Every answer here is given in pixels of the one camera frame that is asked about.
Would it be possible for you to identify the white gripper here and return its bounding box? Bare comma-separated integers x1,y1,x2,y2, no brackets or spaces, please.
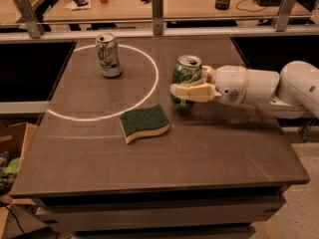
170,65,248,105

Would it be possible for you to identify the black mesh cup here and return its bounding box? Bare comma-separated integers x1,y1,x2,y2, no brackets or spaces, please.
215,0,231,10

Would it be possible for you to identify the green soda can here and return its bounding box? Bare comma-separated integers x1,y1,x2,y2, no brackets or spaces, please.
169,54,203,110

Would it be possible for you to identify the black cable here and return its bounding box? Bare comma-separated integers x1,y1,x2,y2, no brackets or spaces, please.
0,201,28,239

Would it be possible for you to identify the green yellow sponge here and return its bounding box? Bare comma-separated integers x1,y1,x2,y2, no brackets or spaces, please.
120,105,169,144

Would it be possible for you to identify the green bag in box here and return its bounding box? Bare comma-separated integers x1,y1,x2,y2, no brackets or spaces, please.
0,151,20,194

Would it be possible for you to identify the cardboard box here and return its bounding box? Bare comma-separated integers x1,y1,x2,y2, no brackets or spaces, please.
0,122,45,239

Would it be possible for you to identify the metal bracket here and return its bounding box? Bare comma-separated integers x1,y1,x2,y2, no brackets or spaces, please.
152,0,163,35
14,0,44,39
272,0,296,32

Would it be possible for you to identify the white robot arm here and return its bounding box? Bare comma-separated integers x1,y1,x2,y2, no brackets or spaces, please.
170,61,319,119

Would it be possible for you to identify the middle metal bracket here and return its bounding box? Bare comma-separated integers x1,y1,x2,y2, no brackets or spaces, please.
152,0,163,35

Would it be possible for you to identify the left metal bracket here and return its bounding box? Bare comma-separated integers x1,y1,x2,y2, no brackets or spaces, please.
14,0,44,39

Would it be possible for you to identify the right metal bracket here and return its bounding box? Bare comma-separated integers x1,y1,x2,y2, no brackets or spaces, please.
272,0,296,32

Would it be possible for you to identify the white 7up can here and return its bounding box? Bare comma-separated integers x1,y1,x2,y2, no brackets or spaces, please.
96,33,122,78

